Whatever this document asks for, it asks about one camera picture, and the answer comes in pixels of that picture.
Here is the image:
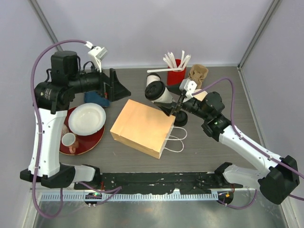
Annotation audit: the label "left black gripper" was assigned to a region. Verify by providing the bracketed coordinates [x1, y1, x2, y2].
[69, 61, 132, 102]

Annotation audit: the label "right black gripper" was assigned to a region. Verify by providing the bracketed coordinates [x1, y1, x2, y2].
[155, 81, 210, 120]

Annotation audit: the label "stack of black cup lids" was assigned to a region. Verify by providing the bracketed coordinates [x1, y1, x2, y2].
[174, 111, 188, 127]

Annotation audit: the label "white paper cup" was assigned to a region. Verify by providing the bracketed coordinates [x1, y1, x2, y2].
[146, 73, 161, 87]
[152, 87, 175, 103]

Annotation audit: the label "brown cardboard cup carrier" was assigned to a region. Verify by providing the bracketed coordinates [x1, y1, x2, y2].
[189, 64, 209, 89]

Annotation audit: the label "white straw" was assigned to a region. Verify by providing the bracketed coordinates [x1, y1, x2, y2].
[147, 68, 183, 73]

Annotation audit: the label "brown paper bag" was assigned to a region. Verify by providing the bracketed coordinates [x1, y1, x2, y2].
[110, 99, 188, 159]

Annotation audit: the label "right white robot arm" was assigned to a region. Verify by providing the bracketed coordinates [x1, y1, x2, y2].
[169, 92, 300, 205]

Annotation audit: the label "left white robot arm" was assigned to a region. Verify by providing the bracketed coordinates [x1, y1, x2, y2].
[20, 47, 131, 190]

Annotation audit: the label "stack of white paper cups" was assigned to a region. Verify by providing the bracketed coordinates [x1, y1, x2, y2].
[193, 91, 208, 101]

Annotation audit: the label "red straw holder cup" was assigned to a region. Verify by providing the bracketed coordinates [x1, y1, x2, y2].
[167, 69, 186, 86]

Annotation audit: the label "blue cloth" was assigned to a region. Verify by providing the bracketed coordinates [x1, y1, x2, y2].
[84, 91, 110, 107]

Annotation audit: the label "white paper plate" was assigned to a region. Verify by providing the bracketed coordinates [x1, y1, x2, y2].
[68, 103, 106, 136]

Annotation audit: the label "white wrapped straws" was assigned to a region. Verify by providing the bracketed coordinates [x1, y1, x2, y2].
[163, 50, 191, 72]

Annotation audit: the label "red round plate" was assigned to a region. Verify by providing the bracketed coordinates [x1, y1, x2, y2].
[59, 107, 105, 156]

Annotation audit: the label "white ceramic mug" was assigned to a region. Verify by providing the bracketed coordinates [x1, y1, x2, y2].
[61, 133, 77, 154]

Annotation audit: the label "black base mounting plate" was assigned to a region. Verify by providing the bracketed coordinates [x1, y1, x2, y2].
[74, 171, 244, 196]

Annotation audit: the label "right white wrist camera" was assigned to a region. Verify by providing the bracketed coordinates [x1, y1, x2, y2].
[179, 78, 197, 99]

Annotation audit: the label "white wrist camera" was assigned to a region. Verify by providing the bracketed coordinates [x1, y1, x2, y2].
[179, 78, 197, 99]
[85, 41, 108, 72]

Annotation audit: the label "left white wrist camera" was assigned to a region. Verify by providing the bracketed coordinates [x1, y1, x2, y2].
[85, 41, 108, 72]

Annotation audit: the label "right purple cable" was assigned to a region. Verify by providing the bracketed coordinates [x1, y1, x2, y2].
[191, 77, 304, 209]

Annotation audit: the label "purple cable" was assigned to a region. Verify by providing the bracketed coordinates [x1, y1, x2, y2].
[31, 39, 123, 218]
[191, 77, 304, 209]

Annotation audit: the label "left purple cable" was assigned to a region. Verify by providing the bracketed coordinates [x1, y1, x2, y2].
[31, 39, 123, 218]

